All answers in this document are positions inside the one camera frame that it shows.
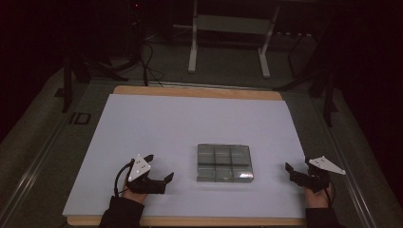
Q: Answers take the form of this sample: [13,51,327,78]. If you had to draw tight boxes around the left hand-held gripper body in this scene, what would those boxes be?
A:
[126,154,167,195]

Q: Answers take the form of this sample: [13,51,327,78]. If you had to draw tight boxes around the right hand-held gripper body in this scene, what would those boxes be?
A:
[293,155,347,194]

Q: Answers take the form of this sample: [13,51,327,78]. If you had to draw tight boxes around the person's left hand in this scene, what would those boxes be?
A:
[121,185,149,204]

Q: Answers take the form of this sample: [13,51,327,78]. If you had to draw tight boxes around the person's right hand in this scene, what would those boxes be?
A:
[304,182,335,209]

